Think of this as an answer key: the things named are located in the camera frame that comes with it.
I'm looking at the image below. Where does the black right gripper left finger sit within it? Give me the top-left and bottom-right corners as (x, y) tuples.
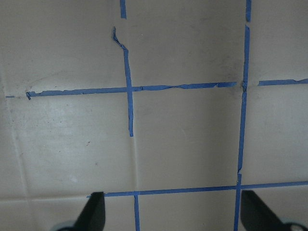
(73, 192), (105, 231)

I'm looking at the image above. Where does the brown paper table cover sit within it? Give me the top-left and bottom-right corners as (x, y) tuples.
(0, 0), (308, 231)

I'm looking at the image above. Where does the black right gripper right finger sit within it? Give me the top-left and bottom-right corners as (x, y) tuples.
(240, 190), (289, 231)

